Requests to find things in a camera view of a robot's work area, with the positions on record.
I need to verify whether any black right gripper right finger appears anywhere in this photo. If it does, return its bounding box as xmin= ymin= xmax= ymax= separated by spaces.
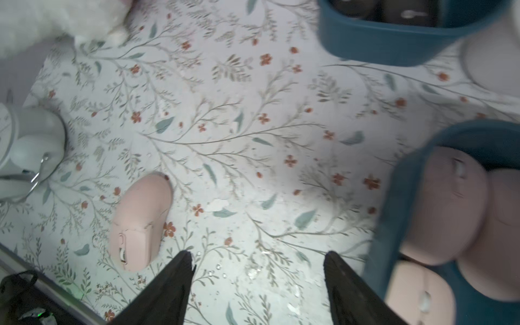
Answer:
xmin=324 ymin=251 xmax=406 ymax=325

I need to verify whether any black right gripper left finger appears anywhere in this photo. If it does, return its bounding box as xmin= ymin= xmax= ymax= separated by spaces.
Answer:
xmin=110 ymin=251 xmax=195 ymax=325

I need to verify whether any pink mouse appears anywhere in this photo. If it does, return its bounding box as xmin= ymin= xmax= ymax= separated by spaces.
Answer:
xmin=400 ymin=146 xmax=489 ymax=265
xmin=385 ymin=261 xmax=456 ymax=325
xmin=108 ymin=172 xmax=173 ymax=272
xmin=457 ymin=169 xmax=519 ymax=302

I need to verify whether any pink mouse top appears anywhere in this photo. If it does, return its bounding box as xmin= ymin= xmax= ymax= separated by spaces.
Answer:
xmin=400 ymin=146 xmax=489 ymax=265

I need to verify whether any teal storage box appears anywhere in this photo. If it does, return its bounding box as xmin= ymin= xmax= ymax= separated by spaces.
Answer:
xmin=318 ymin=1 xmax=512 ymax=67
xmin=362 ymin=120 xmax=519 ymax=324

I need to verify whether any black mouse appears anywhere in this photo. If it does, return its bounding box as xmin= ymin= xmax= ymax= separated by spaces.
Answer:
xmin=381 ymin=0 xmax=439 ymax=27

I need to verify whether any left white storage box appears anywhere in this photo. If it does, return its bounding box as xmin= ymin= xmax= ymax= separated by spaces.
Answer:
xmin=462 ymin=1 xmax=519 ymax=98

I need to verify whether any floral table mat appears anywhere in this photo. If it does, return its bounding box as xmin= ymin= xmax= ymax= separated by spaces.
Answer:
xmin=1 ymin=1 xmax=519 ymax=324

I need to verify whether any white plush dog toy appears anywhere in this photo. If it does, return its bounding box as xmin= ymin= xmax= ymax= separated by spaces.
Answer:
xmin=1 ymin=0 xmax=134 ymax=59

